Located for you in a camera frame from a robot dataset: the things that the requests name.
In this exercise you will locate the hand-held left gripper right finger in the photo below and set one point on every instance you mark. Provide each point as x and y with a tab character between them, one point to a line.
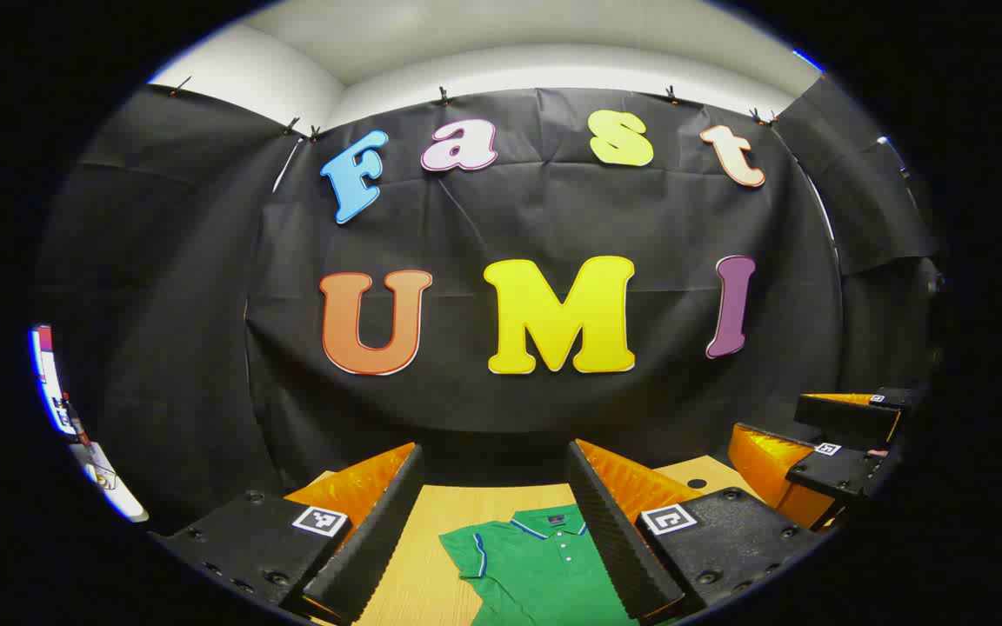
618	543

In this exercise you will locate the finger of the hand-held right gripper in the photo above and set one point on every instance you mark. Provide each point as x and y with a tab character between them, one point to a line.
845	416
840	469

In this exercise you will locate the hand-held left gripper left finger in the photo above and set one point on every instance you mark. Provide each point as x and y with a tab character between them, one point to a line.
370	543

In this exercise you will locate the green T-shirt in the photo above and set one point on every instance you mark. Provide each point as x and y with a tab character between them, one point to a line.
536	565

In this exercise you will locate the black backdrop cloth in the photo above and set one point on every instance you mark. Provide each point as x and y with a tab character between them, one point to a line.
466	217

